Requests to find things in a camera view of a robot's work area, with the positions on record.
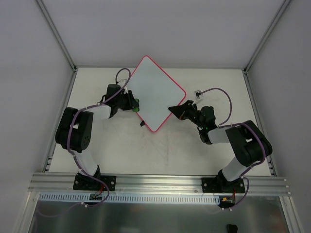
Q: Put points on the green bone-shaped eraser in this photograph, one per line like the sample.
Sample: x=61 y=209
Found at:
x=136 y=105

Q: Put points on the pink framed whiteboard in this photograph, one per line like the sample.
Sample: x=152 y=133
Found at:
x=156 y=92

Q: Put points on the right aluminium frame post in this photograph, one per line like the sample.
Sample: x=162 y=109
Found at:
x=272 y=26

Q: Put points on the aluminium mounting rail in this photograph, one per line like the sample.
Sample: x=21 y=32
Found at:
x=158 y=184

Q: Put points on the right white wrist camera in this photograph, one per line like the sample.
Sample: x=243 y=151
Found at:
x=198 y=97

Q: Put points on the left aluminium frame post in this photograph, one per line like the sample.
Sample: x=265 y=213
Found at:
x=46 y=15

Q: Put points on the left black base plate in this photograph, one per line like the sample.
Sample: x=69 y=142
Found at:
x=85 y=183

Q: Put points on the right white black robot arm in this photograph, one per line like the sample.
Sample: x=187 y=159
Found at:
x=248 y=143

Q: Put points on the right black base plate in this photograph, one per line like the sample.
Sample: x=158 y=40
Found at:
x=212 y=185

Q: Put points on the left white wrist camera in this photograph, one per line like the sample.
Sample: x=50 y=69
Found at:
x=123 y=83

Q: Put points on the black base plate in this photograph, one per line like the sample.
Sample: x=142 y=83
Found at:
x=212 y=185
x=85 y=183

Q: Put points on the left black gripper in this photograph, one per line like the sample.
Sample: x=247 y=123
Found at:
x=129 y=100

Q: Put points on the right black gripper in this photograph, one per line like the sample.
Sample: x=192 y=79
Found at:
x=188 y=111

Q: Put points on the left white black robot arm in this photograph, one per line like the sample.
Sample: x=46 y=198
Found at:
x=75 y=128

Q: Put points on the aluminium frame post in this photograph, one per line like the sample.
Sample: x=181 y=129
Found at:
x=272 y=26
x=46 y=15

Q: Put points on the black object bottom edge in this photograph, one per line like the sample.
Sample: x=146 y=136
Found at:
x=232 y=228

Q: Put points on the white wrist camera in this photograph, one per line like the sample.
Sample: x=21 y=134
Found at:
x=198 y=97
x=123 y=83

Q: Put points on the white slotted cable duct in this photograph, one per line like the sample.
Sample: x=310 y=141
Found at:
x=130 y=198

